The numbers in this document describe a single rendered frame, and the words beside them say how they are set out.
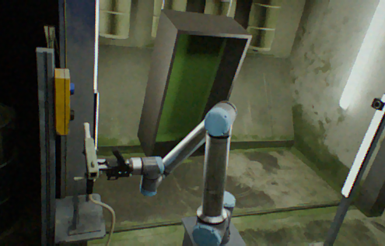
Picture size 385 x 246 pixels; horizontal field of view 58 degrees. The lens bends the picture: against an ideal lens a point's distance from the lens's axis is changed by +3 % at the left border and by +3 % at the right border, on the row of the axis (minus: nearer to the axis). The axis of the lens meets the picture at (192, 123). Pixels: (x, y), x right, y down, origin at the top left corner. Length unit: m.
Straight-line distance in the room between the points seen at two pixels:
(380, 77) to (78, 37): 2.84
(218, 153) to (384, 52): 2.57
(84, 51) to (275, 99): 3.11
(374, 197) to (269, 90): 1.72
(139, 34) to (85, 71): 2.01
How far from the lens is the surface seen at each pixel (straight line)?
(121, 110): 3.79
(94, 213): 1.90
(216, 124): 1.48
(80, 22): 1.94
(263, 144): 4.44
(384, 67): 3.79
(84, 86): 2.04
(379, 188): 3.86
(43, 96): 1.52
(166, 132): 3.29
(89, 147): 1.76
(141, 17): 3.93
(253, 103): 4.41
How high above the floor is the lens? 2.04
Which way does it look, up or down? 25 degrees down
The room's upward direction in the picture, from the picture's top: 10 degrees clockwise
